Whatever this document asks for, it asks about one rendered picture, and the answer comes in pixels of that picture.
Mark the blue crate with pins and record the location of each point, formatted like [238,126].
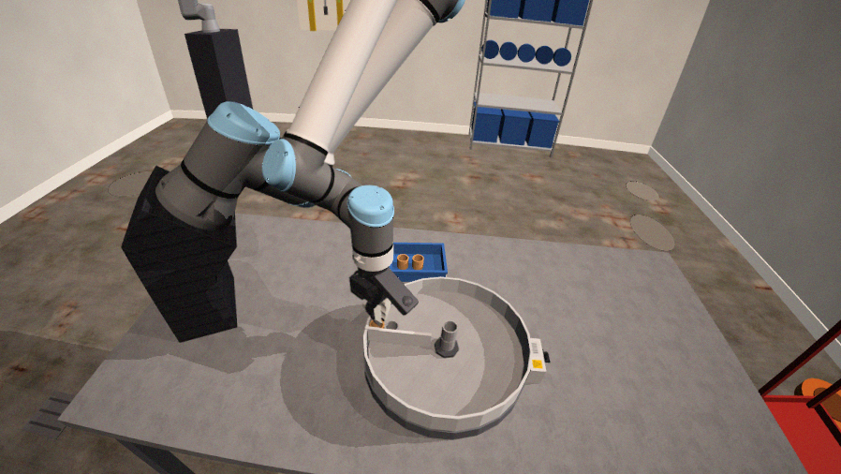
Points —
[433,264]

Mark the white round turntable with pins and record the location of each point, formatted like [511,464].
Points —
[472,386]

